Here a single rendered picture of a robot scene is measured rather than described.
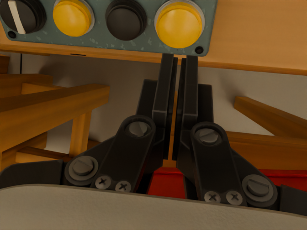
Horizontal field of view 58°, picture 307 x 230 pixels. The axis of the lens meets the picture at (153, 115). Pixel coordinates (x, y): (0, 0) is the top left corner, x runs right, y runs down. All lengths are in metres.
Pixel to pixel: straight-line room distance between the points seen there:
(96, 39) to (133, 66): 0.92
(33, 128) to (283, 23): 0.48
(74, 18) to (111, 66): 0.96
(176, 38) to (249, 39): 0.06
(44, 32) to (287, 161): 0.28
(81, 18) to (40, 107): 0.42
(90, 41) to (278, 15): 0.14
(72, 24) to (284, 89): 1.06
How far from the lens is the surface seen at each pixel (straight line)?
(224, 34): 0.22
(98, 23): 0.20
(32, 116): 0.58
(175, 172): 0.31
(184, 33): 0.18
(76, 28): 0.20
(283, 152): 0.35
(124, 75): 1.14
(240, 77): 1.14
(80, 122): 0.95
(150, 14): 0.19
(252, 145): 0.34
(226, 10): 0.22
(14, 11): 0.21
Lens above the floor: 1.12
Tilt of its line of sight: 80 degrees down
